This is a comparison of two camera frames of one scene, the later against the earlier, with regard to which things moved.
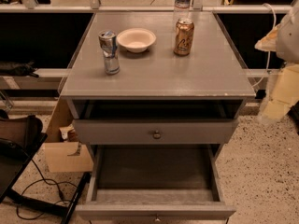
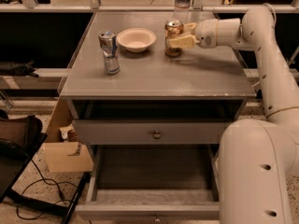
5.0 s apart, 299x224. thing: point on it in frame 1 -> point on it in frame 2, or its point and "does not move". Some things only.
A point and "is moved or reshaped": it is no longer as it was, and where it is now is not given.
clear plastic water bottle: (182, 4) does not move
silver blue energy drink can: (107, 39) does not move
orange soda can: (183, 36) is moved or reshaped
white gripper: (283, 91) -> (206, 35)
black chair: (21, 138) does not move
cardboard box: (68, 157) does not move
